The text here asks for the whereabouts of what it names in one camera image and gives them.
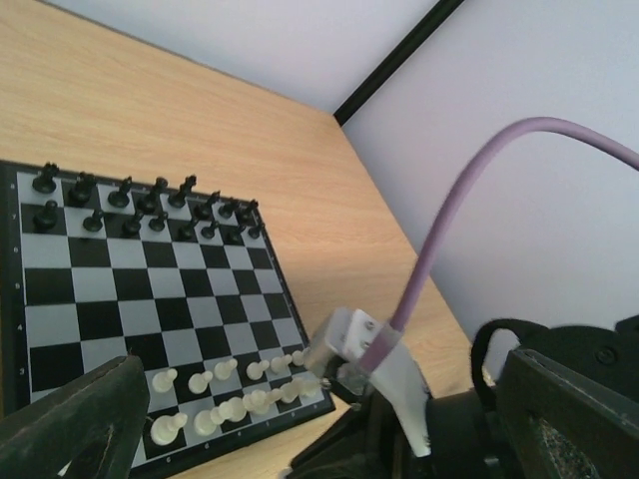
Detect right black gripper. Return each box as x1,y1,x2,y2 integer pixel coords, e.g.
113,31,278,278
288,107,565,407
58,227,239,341
288,317,638,478

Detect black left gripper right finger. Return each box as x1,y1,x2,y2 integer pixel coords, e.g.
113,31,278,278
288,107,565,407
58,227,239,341
500,349,638,478

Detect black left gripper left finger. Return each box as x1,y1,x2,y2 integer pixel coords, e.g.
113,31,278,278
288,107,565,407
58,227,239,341
1,355,150,478

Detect white knight b1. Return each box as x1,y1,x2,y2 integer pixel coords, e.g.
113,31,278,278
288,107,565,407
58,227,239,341
150,412,189,446

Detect white bishop c1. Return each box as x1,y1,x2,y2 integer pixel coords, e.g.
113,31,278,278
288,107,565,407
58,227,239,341
194,407,226,437

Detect white queen piece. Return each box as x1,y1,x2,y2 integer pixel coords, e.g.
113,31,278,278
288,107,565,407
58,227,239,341
218,397,247,422

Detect white knight g1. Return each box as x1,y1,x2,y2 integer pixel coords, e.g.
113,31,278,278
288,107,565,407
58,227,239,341
299,379,321,397

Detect white king piece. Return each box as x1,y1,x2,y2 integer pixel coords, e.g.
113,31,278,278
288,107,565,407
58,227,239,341
242,389,272,415

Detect white pawn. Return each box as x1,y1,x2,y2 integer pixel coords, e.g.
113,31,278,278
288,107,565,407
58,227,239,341
246,360,271,381
291,348,310,367
151,368,178,393
214,358,238,381
188,370,214,394

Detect white pawn lowest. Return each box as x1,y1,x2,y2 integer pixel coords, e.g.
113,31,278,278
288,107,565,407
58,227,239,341
270,354,293,374

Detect black pawn two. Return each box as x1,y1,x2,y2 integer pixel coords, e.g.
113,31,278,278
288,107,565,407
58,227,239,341
122,211,145,237

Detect black pawn one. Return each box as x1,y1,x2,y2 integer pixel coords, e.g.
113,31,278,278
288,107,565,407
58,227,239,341
83,209,104,233

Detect black pawn seven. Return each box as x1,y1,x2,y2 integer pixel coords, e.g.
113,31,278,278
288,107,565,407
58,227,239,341
33,200,58,231

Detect black pawn three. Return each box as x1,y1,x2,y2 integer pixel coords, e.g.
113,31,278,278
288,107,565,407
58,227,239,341
149,212,168,233

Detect black pawn eight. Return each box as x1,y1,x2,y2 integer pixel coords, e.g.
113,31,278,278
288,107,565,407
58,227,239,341
178,217,200,241

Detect black pawn four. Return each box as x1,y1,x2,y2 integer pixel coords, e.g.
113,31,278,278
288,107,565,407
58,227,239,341
201,220,219,240

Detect black pawn five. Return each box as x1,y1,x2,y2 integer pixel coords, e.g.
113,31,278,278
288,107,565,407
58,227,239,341
220,225,246,245

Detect black pawn six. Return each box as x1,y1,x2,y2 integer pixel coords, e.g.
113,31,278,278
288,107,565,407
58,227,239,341
248,223,265,240

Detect black and silver chessboard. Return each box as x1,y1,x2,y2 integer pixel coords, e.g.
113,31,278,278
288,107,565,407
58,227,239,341
0,159,336,476

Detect black bishop c8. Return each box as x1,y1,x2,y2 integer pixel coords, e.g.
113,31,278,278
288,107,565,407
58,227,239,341
107,177,133,209

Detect black knight b8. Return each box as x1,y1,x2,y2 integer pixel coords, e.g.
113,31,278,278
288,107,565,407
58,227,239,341
68,172,96,206

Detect black queen d8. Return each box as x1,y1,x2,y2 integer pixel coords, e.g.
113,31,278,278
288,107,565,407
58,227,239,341
136,177,168,215

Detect black bishop f8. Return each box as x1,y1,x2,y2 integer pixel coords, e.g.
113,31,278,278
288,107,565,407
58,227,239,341
193,191,221,221

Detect black king e8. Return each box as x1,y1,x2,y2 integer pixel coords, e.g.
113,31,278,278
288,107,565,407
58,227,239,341
168,175,197,209

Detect black rook a8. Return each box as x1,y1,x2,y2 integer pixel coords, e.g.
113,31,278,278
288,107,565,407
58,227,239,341
32,162,59,195

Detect black knight g8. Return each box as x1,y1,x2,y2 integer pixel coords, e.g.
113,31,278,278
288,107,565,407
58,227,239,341
218,198,241,219

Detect black rook h8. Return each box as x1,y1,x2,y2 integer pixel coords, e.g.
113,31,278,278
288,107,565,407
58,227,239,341
235,200,259,224

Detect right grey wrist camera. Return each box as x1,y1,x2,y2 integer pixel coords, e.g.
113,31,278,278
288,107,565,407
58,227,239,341
304,307,381,397

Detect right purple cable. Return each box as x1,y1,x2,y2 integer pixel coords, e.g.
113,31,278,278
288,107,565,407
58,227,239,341
356,116,639,373

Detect black enclosure frame post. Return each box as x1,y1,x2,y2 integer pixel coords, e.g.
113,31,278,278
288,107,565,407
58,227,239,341
333,0,464,127

